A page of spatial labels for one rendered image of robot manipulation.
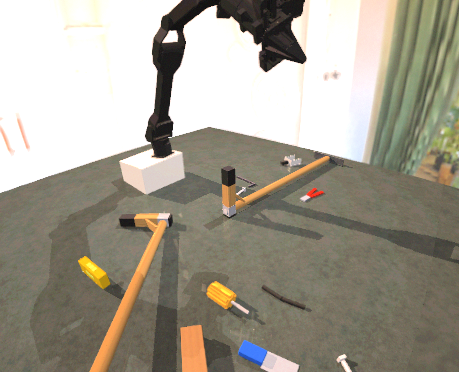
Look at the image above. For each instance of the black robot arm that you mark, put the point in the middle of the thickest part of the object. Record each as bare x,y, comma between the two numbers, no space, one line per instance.
168,57

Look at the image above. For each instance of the orange flat bar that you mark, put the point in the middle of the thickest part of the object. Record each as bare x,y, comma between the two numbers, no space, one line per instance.
193,349

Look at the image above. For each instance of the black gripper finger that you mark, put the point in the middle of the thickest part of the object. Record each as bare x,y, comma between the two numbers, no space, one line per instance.
281,37
273,52

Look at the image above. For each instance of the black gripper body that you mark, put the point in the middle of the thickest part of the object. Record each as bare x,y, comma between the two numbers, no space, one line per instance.
257,16

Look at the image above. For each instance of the yellow-handled screwdriver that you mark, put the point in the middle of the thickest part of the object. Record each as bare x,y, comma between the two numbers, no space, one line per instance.
223,296

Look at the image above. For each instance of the yellow rectangular block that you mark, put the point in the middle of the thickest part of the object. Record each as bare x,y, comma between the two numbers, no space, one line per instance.
94,272

